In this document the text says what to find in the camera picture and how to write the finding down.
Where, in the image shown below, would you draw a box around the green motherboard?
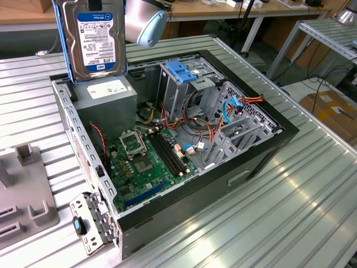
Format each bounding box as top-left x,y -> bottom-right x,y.
107,125 -> 200,213

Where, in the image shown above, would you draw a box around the grey power supply unit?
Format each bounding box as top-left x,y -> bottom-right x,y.
71,75 -> 139,143

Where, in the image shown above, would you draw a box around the yellow black power wire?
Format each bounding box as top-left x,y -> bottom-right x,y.
136,103 -> 157,125

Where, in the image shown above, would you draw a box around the orange black wire bundle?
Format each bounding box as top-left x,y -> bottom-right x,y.
160,100 -> 221,140

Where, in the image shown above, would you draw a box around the hard disk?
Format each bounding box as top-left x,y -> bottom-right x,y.
51,0 -> 129,84

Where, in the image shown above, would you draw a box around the grey parts rack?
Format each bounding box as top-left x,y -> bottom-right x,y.
0,143 -> 61,251

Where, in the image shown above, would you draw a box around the small brown wooden box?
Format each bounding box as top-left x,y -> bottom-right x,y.
40,0 -> 56,14

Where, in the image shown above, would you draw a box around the orange red power wire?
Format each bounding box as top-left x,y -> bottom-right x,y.
208,94 -> 264,145

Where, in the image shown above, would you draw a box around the black RAM slot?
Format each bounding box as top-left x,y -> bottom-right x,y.
153,131 -> 187,173
147,133 -> 179,177

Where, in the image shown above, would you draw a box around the CPU socket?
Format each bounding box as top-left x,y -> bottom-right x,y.
132,155 -> 155,174

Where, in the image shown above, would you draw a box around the brown cardboard box with labels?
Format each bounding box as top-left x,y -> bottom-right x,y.
298,89 -> 357,143

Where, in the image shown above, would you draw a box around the open black PC case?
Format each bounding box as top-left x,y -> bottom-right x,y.
49,49 -> 301,261

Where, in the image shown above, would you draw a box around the blue data wire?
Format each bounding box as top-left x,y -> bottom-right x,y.
222,95 -> 246,125

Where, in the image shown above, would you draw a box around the white boxes on desk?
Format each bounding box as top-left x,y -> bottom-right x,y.
226,0 -> 264,9

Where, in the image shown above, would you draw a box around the hinged metal slot bracket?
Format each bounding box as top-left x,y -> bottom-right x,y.
69,191 -> 119,257

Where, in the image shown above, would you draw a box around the black cable with metal plug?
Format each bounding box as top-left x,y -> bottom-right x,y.
35,33 -> 61,56

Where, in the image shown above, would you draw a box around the metal slat side table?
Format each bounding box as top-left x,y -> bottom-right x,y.
266,19 -> 357,82

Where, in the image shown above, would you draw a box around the metal socket cover frame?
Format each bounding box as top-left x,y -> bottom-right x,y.
119,130 -> 148,157

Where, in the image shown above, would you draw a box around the red black fan wire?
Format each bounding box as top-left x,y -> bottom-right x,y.
89,121 -> 109,168

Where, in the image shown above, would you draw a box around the grey perforated disk bay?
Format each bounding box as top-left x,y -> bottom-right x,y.
202,80 -> 282,171

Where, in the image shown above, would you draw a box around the small blue white wire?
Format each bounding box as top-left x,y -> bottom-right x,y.
182,141 -> 209,155

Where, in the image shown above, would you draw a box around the blue plastic drive latch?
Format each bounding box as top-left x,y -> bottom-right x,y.
165,60 -> 197,84

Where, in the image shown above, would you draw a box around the long wooden desk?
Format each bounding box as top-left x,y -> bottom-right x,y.
0,0 -> 332,54

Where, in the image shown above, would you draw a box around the grey optical drive cage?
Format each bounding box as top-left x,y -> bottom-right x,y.
156,54 -> 224,121

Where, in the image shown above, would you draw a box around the blue expansion slot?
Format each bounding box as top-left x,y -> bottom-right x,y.
124,180 -> 170,209

